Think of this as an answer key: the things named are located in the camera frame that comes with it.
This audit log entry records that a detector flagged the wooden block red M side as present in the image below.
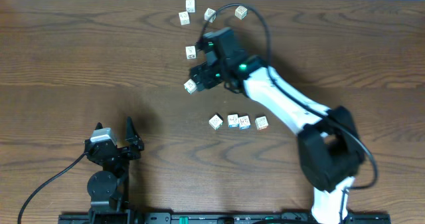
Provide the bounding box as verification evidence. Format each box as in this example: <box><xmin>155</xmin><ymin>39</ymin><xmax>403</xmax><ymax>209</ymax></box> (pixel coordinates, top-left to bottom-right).
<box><xmin>179</xmin><ymin>11</ymin><xmax>190</xmax><ymax>25</ymax></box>

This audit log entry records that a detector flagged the wooden block letter A green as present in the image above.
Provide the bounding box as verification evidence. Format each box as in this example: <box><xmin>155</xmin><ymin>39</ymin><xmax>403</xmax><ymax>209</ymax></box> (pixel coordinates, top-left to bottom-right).
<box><xmin>184</xmin><ymin>79</ymin><xmax>197</xmax><ymax>94</ymax></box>

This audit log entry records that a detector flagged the wooden block green side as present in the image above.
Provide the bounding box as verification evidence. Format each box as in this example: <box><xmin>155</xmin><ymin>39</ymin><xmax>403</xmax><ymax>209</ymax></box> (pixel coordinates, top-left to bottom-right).
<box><xmin>209</xmin><ymin>114</ymin><xmax>223</xmax><ymax>130</ymax></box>

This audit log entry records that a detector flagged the wooden block number 6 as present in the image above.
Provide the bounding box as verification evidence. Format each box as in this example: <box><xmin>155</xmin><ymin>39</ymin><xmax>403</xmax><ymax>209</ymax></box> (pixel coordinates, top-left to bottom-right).
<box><xmin>234</xmin><ymin>5</ymin><xmax>248</xmax><ymax>20</ymax></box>

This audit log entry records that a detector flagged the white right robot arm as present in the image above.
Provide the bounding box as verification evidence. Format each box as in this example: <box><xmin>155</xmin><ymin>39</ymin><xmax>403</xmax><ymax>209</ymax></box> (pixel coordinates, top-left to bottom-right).
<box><xmin>185</xmin><ymin>56</ymin><xmax>368</xmax><ymax>223</ymax></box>

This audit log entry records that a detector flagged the wooden block blue side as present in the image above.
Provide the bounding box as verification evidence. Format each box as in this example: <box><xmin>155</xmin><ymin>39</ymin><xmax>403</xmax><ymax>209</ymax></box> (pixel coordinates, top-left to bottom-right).
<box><xmin>238</xmin><ymin>115</ymin><xmax>251</xmax><ymax>130</ymax></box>
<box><xmin>227</xmin><ymin>114</ymin><xmax>239</xmax><ymax>128</ymax></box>

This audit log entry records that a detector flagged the wooden block snail letter Y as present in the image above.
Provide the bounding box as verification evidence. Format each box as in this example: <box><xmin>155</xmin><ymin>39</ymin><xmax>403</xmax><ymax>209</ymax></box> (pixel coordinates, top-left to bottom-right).
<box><xmin>255</xmin><ymin>116</ymin><xmax>269</xmax><ymax>130</ymax></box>

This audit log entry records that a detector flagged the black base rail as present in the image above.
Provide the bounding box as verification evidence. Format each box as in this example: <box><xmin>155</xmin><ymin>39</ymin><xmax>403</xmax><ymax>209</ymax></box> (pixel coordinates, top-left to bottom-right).
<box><xmin>58</xmin><ymin>211</ymin><xmax>392</xmax><ymax>224</ymax></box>

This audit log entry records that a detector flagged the wooden block soccer ball yellow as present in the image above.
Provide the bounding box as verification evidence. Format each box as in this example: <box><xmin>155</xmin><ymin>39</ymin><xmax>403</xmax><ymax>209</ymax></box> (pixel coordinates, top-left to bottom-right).
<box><xmin>185</xmin><ymin>46</ymin><xmax>197</xmax><ymax>59</ymax></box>

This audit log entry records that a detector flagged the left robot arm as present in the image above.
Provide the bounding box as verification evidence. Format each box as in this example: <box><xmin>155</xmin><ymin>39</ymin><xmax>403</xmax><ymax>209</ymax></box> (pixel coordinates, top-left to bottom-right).
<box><xmin>84</xmin><ymin>117</ymin><xmax>144</xmax><ymax>223</ymax></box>

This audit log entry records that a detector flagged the wooden block number 3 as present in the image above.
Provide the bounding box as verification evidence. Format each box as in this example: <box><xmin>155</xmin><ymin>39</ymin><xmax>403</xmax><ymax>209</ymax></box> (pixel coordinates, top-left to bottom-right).
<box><xmin>204</xmin><ymin>8</ymin><xmax>216</xmax><ymax>23</ymax></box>

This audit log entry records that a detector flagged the wooden block far back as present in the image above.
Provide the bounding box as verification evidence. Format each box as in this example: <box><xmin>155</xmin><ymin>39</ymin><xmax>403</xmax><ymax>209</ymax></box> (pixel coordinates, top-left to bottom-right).
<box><xmin>185</xmin><ymin>0</ymin><xmax>196</xmax><ymax>13</ymax></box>

